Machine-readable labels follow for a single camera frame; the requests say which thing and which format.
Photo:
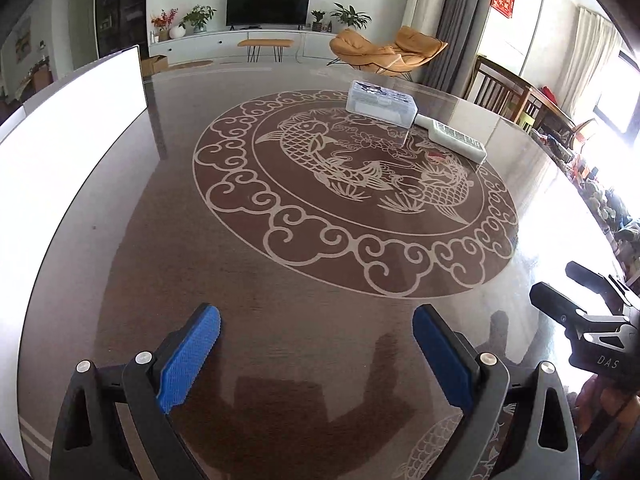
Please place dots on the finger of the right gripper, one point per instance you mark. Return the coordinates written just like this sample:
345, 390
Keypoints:
557, 306
615, 293

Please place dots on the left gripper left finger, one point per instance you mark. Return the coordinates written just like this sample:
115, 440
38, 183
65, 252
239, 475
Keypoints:
89, 442

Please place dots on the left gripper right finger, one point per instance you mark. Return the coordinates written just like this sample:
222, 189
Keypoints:
540, 442

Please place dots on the person's right hand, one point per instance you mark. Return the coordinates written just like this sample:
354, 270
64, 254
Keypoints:
594, 396

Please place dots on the wooden chair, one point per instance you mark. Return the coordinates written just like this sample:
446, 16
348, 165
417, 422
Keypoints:
495, 88

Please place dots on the clear plastic storage box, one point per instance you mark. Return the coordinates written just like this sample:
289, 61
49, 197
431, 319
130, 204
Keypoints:
384, 104

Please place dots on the orange rocking chair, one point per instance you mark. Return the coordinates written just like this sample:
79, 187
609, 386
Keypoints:
410, 50

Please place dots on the white cardboard box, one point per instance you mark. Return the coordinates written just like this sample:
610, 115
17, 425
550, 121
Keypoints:
44, 161

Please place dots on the grey curtain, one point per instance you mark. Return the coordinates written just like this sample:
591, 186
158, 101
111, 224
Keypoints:
461, 26

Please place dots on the leafy potted plant right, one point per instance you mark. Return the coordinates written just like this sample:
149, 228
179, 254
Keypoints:
350, 18

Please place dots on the brown cardboard box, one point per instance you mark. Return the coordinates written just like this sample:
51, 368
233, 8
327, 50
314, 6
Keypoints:
153, 65

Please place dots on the oval cat scratcher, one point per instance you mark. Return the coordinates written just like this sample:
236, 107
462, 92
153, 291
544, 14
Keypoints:
192, 64

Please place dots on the white tv cabinet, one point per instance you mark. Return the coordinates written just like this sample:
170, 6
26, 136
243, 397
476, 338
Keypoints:
226, 46

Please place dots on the wooden bench stool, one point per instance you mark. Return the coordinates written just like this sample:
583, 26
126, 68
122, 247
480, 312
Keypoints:
253, 48

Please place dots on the red flower vase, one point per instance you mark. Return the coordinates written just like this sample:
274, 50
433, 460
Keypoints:
162, 23

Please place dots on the black television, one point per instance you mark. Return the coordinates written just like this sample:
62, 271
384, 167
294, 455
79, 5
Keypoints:
266, 12

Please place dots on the green potted plant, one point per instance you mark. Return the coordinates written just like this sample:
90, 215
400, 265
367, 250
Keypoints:
198, 18

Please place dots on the black glass display cabinet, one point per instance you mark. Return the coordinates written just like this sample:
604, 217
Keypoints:
120, 24

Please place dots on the red wall decoration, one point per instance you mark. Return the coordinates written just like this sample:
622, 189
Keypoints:
504, 7

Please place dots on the wall painting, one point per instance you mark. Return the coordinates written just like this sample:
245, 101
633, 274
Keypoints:
22, 46

